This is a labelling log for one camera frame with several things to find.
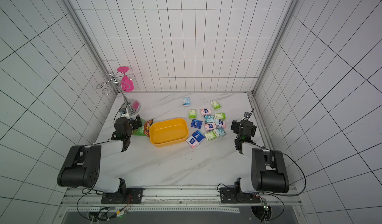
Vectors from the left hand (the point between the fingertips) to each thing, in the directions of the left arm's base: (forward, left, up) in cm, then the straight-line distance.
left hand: (132, 118), depth 94 cm
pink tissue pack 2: (-2, -51, -6) cm, 51 cm away
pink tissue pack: (+10, -49, -5) cm, 50 cm away
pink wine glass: (+12, +1, +19) cm, 22 cm away
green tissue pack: (+8, -39, -5) cm, 41 cm away
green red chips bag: (-6, -9, -3) cm, 11 cm away
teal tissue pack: (-7, -58, -4) cm, 58 cm away
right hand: (-1, -69, +1) cm, 69 cm away
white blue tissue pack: (0, -58, -5) cm, 58 cm away
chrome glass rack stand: (+16, +7, -8) cm, 19 cm away
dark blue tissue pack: (0, -42, -5) cm, 42 cm away
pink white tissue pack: (-13, -40, -6) cm, 42 cm away
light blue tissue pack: (+19, -35, -5) cm, 40 cm away
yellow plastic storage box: (-7, -24, -4) cm, 25 cm away
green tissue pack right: (+7, -59, -6) cm, 60 cm away
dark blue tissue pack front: (-9, -43, -5) cm, 45 cm away
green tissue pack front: (-9, -51, -5) cm, 52 cm away
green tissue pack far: (+17, -57, -7) cm, 60 cm away
